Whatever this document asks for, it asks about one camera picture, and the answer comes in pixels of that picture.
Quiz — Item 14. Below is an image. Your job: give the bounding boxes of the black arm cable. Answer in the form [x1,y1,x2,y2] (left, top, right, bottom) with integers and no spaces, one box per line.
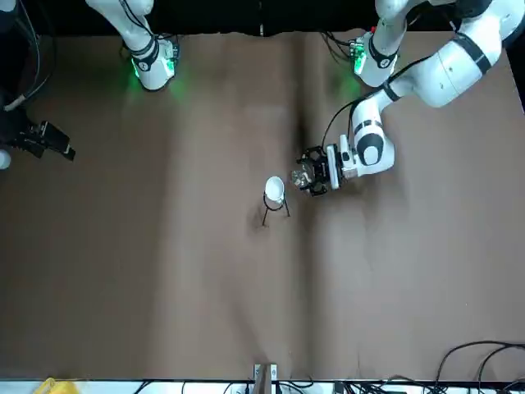
[2,0,57,112]
[322,61,415,149]

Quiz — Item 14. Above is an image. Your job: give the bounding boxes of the black base cable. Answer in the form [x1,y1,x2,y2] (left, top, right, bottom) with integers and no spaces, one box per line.
[321,29,358,63]

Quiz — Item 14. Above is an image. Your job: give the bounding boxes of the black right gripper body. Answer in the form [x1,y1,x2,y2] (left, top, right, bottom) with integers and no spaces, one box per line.
[37,120,70,145]

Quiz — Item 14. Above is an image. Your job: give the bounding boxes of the black metal tripod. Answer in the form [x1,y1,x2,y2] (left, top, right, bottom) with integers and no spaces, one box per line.
[261,192,293,228]

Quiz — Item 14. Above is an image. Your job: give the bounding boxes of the white porcelain crucible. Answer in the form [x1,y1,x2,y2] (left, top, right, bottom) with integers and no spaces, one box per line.
[264,176,285,203]

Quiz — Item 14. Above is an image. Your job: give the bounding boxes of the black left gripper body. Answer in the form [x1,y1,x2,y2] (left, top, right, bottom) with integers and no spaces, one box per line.
[313,152,330,190]

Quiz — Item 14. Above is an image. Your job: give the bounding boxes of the aluminium profile post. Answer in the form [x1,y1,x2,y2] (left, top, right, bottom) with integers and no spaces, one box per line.
[253,361,278,394]

